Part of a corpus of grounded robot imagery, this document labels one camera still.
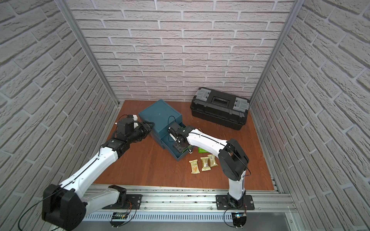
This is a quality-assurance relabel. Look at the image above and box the teal drawer cabinet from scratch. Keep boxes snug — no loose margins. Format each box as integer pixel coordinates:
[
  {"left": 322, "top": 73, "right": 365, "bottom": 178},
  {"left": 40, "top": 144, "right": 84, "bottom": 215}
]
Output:
[{"left": 139, "top": 99, "right": 183, "bottom": 149}]

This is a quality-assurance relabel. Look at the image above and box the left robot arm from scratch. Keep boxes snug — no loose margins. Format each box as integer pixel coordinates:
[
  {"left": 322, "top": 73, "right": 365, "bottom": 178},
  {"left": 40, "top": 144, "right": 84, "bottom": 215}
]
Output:
[{"left": 41, "top": 115, "right": 154, "bottom": 231}]

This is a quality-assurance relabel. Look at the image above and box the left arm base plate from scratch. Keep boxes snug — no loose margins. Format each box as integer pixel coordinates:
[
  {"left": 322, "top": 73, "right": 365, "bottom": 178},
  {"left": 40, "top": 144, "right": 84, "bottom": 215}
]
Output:
[{"left": 103, "top": 194, "right": 143, "bottom": 210}]

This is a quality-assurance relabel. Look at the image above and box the aluminium mounting rail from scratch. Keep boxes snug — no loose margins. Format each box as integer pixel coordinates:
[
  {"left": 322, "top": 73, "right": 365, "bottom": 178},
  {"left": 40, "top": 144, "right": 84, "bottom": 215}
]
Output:
[{"left": 59, "top": 185, "right": 298, "bottom": 214}]

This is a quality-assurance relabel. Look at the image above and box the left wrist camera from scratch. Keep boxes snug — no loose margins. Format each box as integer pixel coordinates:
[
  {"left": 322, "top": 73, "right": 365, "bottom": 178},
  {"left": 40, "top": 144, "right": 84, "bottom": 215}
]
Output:
[{"left": 128, "top": 115, "right": 138, "bottom": 121}]

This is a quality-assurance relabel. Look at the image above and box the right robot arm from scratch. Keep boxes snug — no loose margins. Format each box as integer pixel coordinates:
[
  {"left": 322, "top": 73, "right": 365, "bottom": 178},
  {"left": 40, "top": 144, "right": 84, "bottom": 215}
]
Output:
[{"left": 168, "top": 122, "right": 249, "bottom": 203}]

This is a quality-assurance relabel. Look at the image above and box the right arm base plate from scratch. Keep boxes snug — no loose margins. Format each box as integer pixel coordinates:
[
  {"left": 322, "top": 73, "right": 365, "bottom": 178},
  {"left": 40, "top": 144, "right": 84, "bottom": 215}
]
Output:
[{"left": 215, "top": 194, "right": 255, "bottom": 210}]

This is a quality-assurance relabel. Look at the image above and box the yellow cookie packet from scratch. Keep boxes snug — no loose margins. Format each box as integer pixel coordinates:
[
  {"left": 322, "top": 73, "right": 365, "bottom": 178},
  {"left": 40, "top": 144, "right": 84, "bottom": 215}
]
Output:
[
  {"left": 189, "top": 159, "right": 200, "bottom": 174},
  {"left": 200, "top": 157, "right": 211, "bottom": 171},
  {"left": 208, "top": 155, "right": 218, "bottom": 167}
]

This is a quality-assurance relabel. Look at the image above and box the corner aluminium profile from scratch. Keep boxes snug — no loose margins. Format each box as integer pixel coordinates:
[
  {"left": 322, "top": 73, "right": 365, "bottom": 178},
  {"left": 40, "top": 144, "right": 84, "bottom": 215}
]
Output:
[
  {"left": 250, "top": 0, "right": 304, "bottom": 107},
  {"left": 56, "top": 0, "right": 119, "bottom": 107}
]

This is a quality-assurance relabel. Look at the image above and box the black plastic toolbox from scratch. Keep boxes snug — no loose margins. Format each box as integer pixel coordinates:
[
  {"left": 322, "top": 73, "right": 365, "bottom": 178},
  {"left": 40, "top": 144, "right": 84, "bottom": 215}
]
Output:
[{"left": 190, "top": 88, "right": 250, "bottom": 131}]

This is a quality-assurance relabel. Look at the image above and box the right controller board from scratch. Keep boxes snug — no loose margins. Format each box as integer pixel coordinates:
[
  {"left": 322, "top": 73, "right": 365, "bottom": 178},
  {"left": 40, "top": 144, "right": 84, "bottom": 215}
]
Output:
[{"left": 231, "top": 212, "right": 247, "bottom": 228}]

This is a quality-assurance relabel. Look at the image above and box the right corner aluminium profile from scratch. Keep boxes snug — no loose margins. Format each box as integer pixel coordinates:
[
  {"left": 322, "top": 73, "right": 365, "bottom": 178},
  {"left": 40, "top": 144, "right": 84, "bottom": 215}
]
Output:
[{"left": 250, "top": 0, "right": 304, "bottom": 107}]

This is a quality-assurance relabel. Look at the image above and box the green cookie packet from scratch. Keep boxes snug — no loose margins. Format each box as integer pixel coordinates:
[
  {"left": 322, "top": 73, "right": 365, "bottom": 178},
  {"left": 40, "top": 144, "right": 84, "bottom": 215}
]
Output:
[{"left": 198, "top": 147, "right": 209, "bottom": 154}]

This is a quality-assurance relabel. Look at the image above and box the left controller board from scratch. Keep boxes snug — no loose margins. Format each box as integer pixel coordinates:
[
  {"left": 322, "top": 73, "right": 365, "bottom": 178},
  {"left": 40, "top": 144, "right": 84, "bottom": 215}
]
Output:
[{"left": 110, "top": 212, "right": 130, "bottom": 228}]

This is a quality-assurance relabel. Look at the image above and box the left corner aluminium profile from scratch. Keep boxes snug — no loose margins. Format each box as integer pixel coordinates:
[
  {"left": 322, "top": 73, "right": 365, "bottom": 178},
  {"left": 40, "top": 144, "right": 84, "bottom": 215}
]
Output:
[{"left": 56, "top": 0, "right": 119, "bottom": 107}]

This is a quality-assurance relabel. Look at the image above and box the controller board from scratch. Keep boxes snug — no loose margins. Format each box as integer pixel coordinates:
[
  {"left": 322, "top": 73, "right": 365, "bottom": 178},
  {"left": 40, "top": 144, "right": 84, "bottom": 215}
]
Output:
[
  {"left": 110, "top": 212, "right": 130, "bottom": 228},
  {"left": 231, "top": 212, "right": 247, "bottom": 228}
]

